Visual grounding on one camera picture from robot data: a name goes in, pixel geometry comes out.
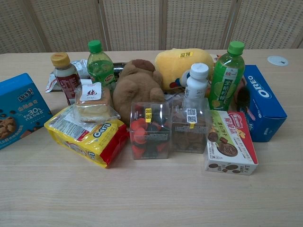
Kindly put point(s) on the brown plush toy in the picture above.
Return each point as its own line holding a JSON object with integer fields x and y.
{"x": 137, "y": 89}

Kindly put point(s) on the white plastic bottle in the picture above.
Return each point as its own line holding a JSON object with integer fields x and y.
{"x": 196, "y": 85}

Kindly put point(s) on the red drink bottle yellow cap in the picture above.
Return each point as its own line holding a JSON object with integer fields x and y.
{"x": 65, "y": 80}

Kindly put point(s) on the small green soda bottle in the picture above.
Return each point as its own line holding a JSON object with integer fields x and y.
{"x": 100, "y": 67}

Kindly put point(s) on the blue Oreo box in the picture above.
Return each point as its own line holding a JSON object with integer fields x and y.
{"x": 262, "y": 99}

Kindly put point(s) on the yellow plush toy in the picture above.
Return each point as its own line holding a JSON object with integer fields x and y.
{"x": 180, "y": 63}

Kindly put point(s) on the red white chocolate biscuit box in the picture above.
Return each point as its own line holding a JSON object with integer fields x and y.
{"x": 230, "y": 142}

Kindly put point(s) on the woven folding screen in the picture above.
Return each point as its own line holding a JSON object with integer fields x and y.
{"x": 151, "y": 23}

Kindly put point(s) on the black snack package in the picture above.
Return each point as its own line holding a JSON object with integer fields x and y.
{"x": 118, "y": 69}

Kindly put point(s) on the blue chocolate chip cookie box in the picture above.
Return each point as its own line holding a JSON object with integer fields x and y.
{"x": 21, "y": 104}

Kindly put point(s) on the clear box red black candies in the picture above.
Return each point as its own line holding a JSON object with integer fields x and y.
{"x": 150, "y": 132}

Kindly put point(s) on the yellow Lupo snack bag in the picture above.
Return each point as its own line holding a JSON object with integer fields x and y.
{"x": 94, "y": 139}

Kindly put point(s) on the round grey table grommet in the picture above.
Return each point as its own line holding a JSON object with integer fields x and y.
{"x": 278, "y": 60}

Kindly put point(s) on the tall green tea bottle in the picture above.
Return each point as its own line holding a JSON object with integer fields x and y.
{"x": 227, "y": 80}

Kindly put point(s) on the clear wrapped bread slice pack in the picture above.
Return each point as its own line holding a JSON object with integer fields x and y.
{"x": 94, "y": 104}

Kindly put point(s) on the clear box brown cookies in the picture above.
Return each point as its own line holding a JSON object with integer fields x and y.
{"x": 190, "y": 128}

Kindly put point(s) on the silver white snack wrapper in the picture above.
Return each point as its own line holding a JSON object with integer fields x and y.
{"x": 78, "y": 67}

